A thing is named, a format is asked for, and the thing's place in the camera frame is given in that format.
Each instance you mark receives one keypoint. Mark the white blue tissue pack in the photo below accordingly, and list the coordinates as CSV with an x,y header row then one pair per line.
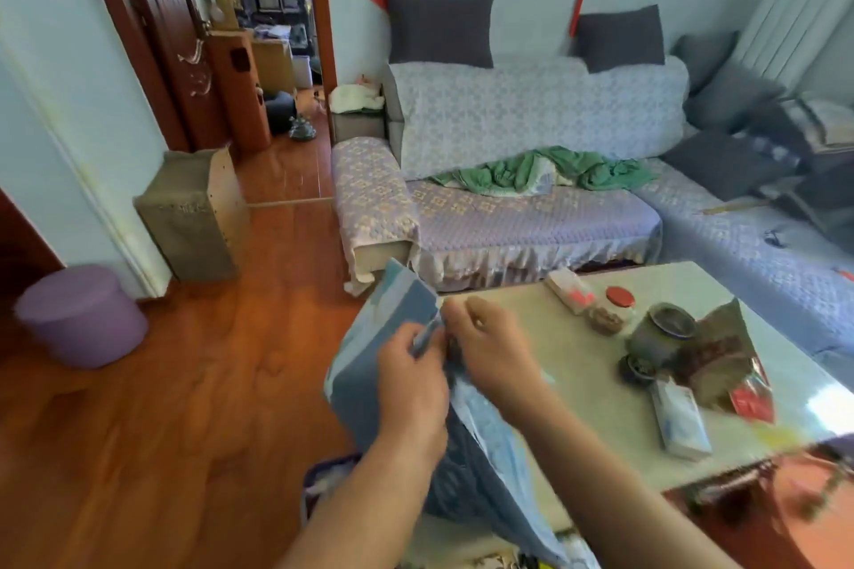
x,y
680,422

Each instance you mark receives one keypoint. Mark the orange brown wooden cabinet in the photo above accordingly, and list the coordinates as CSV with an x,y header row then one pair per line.
x,y
240,95

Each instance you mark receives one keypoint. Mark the brown panelled inner door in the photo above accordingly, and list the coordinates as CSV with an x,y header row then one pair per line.
x,y
167,22

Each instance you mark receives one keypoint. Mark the person's right hand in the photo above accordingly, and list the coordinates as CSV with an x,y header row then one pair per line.
x,y
500,355

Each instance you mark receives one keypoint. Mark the grey open canister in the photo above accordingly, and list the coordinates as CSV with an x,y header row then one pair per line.
x,y
654,342

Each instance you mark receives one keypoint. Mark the grey pillow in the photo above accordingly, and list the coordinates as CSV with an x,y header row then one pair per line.
x,y
734,95
620,42
720,165
440,28
704,58

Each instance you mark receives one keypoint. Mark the light wooden desk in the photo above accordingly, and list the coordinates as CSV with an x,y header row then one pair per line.
x,y
273,68

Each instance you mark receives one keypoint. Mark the green blanket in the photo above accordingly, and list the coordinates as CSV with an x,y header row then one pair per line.
x,y
600,172

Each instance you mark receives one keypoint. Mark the red lid glass jar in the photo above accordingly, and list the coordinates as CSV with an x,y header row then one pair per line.
x,y
620,298

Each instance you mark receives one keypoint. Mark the white plastic bin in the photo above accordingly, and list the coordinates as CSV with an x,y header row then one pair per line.
x,y
303,72

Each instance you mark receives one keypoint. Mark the blue patterned cloth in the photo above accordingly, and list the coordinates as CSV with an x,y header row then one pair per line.
x,y
360,375

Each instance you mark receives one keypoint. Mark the dark patterned canister lid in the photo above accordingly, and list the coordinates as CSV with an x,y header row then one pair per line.
x,y
637,370

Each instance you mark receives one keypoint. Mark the purple cylindrical stool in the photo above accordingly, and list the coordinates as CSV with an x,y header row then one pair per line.
x,y
80,315

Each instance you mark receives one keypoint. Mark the olive brown perforated box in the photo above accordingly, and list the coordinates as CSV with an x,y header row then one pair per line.
x,y
187,222

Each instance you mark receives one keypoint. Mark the dark round basket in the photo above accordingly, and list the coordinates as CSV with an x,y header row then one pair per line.
x,y
280,114

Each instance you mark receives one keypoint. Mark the person's left forearm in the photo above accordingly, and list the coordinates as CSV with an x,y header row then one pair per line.
x,y
360,515

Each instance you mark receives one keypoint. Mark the thin wooden stick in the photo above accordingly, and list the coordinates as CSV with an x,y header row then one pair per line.
x,y
730,208

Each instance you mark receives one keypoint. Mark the white red tissue pack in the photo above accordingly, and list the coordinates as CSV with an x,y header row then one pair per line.
x,y
570,292

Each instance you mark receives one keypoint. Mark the dark brown wooden door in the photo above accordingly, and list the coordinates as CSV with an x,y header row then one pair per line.
x,y
23,255

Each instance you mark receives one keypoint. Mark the grey side stool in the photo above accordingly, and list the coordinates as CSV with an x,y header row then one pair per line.
x,y
360,127

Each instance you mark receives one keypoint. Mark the red brown doorway frame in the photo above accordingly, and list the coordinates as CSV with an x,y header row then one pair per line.
x,y
320,2

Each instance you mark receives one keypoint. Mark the cream marble table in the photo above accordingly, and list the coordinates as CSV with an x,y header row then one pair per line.
x,y
587,375

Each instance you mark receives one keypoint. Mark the brown paper tea bag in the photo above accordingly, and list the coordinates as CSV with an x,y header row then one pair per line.
x,y
720,355

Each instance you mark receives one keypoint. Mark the white wall radiator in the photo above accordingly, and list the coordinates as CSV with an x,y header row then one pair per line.
x,y
794,2

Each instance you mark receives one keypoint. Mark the red snack packet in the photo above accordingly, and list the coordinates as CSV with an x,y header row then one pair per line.
x,y
754,402

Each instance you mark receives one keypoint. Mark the golden figurine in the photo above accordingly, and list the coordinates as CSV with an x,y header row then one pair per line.
x,y
225,2

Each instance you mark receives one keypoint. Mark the person's left hand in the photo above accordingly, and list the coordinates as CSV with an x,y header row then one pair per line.
x,y
417,402

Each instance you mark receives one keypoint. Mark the purple quilted sofa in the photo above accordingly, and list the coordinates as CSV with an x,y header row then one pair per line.
x,y
534,108

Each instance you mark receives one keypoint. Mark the small green ornament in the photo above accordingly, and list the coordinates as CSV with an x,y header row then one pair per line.
x,y
302,130

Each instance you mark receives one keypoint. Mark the small bin with lavender bag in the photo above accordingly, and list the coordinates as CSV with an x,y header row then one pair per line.
x,y
327,482

